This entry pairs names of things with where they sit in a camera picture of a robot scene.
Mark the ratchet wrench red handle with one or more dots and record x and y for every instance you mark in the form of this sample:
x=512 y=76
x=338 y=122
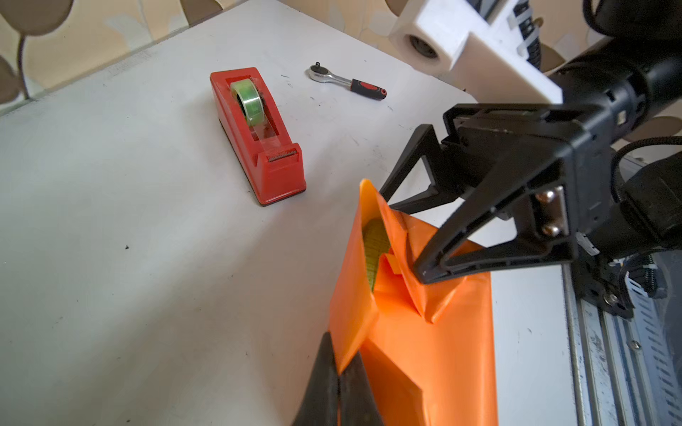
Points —
x=321 y=74

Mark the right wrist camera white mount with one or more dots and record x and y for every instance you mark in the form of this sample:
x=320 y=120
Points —
x=489 y=49

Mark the green gift box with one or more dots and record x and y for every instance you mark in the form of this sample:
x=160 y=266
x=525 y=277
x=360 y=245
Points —
x=376 y=243

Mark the aluminium front rail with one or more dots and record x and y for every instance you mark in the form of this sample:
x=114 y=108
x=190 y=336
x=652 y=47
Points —
x=621 y=350

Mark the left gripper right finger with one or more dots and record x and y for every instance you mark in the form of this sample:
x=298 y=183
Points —
x=357 y=402

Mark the red tape dispenser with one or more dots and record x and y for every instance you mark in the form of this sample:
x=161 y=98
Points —
x=271 y=161

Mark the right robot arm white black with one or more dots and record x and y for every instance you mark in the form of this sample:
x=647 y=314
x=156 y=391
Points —
x=644 y=211

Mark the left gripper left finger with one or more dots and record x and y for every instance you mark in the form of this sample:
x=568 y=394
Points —
x=320 y=403

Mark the yellow orange wrapping paper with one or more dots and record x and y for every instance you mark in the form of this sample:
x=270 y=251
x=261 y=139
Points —
x=428 y=349

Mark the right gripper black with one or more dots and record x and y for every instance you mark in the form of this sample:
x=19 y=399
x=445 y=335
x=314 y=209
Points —
x=538 y=173

